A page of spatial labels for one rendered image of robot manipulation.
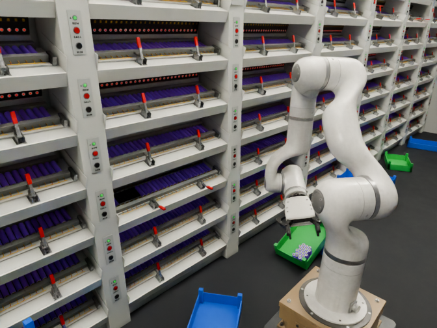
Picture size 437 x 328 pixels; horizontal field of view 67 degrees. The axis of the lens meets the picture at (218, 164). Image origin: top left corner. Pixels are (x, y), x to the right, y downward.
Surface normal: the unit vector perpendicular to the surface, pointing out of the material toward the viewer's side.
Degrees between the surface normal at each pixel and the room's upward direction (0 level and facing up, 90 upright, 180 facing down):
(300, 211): 26
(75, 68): 90
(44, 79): 110
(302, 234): 22
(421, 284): 0
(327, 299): 88
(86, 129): 90
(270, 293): 0
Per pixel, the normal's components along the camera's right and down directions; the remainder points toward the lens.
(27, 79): 0.66, 0.57
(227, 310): 0.00, -0.93
